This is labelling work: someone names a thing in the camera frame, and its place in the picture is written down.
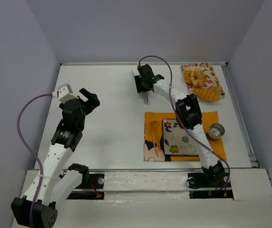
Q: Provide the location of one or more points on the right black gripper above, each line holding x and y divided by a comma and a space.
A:
140, 83

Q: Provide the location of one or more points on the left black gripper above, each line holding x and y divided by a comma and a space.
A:
88, 100

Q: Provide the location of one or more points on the metal tongs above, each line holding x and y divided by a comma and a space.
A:
143, 95

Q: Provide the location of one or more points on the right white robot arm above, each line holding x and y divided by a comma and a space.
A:
189, 117

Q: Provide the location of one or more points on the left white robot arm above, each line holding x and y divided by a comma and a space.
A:
37, 208

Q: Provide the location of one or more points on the round orange donut bread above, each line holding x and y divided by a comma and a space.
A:
188, 76

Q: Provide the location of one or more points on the striped orange bread loaf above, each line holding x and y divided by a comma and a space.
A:
206, 94

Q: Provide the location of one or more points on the orange plastic spoon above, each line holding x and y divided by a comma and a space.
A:
154, 126

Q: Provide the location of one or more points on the orange placemat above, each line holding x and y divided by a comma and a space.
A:
149, 152

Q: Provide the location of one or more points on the square floral ceramic plate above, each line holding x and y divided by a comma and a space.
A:
177, 141

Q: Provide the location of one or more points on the floral cloth mat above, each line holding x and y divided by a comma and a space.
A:
212, 80

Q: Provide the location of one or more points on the metal cup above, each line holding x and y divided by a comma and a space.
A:
215, 131

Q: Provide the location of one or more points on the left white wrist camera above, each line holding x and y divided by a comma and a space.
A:
65, 93

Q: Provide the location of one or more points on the aluminium table edge rail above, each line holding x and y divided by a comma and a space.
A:
133, 63

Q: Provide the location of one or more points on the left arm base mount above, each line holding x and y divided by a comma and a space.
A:
93, 189

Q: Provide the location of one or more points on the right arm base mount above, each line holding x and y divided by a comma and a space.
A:
200, 188

